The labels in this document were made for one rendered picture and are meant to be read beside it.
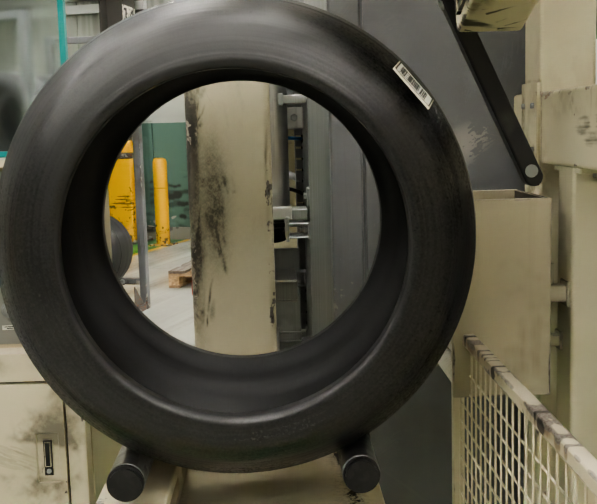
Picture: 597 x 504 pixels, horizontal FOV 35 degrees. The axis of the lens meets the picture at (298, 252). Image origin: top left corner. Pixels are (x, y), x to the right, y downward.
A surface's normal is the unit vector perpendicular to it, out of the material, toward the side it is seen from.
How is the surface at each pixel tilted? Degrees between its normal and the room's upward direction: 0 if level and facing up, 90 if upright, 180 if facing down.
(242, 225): 90
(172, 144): 90
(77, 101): 83
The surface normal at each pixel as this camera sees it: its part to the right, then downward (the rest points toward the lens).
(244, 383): 0.03, -0.05
